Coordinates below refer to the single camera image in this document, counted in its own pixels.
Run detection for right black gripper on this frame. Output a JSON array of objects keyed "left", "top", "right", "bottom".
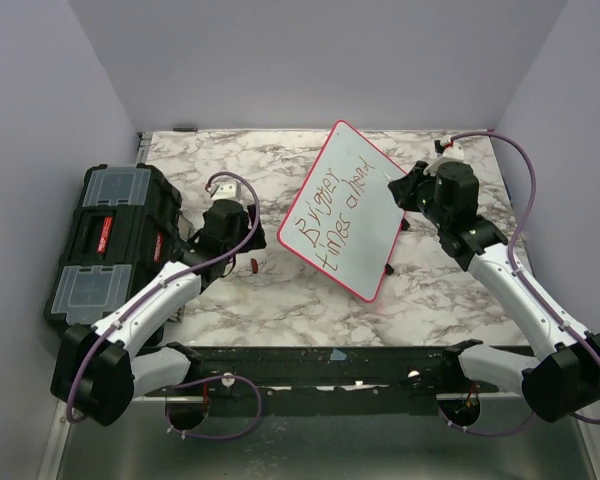
[{"left": 390, "top": 160, "right": 449, "bottom": 229}]

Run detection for red marker cap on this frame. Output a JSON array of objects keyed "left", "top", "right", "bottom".
[{"left": 250, "top": 258, "right": 259, "bottom": 274}]

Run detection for pink framed whiteboard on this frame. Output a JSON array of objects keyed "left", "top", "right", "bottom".
[{"left": 277, "top": 120, "right": 406, "bottom": 302}]

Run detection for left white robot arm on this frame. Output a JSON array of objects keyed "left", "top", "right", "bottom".
[{"left": 51, "top": 199, "right": 266, "bottom": 426}]

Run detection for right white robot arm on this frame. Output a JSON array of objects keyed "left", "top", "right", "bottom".
[{"left": 388, "top": 161, "right": 600, "bottom": 422}]

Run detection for black plastic toolbox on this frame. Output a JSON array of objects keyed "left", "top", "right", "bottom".
[{"left": 43, "top": 164, "right": 182, "bottom": 334}]

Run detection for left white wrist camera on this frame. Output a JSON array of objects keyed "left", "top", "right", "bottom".
[{"left": 210, "top": 181, "right": 241, "bottom": 202}]

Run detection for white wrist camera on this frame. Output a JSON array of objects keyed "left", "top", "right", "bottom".
[
  {"left": 429, "top": 135, "right": 465, "bottom": 176},
  {"left": 210, "top": 181, "right": 241, "bottom": 202}
]

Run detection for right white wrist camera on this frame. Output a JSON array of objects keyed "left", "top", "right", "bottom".
[{"left": 429, "top": 135, "right": 465, "bottom": 176}]

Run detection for black mounting rail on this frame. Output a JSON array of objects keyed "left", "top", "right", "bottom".
[{"left": 148, "top": 346, "right": 498, "bottom": 417}]

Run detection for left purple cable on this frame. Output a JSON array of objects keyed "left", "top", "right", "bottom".
[{"left": 66, "top": 171, "right": 264, "bottom": 441}]

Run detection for purple cable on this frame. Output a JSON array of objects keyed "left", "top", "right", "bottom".
[
  {"left": 435, "top": 131, "right": 600, "bottom": 436},
  {"left": 66, "top": 171, "right": 264, "bottom": 441}
]

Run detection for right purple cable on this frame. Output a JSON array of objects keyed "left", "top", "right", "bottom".
[{"left": 435, "top": 131, "right": 600, "bottom": 436}]

